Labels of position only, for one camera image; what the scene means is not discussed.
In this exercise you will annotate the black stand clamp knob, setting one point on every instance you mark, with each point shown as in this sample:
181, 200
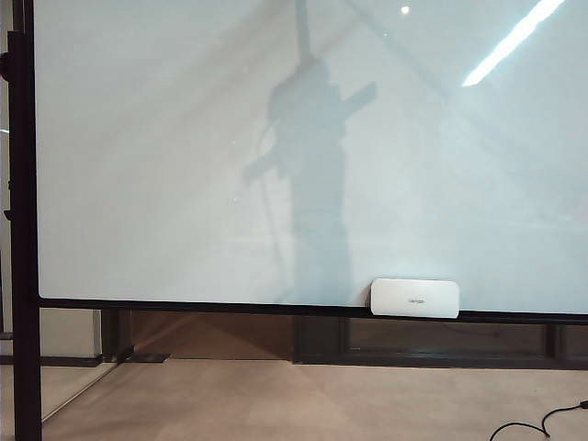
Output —
3, 66

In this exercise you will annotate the black whiteboard bottom rail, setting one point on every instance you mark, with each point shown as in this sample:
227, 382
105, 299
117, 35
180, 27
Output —
229, 306

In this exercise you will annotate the dark baseboard strip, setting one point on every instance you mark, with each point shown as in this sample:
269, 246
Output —
69, 361

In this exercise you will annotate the black whiteboard stand post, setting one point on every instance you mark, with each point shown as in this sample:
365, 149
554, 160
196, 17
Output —
25, 229

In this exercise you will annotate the dark wooden low cabinet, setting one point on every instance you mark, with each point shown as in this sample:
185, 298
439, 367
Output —
413, 342

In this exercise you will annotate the dark wooden post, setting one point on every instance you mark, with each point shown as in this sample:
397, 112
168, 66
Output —
117, 335

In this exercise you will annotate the white whiteboard panel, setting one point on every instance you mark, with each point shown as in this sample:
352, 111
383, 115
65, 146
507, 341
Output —
138, 161

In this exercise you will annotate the small black stand bracket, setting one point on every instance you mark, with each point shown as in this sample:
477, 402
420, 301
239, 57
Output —
8, 215

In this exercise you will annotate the white whiteboard eraser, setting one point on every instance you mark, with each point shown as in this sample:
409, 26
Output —
413, 298

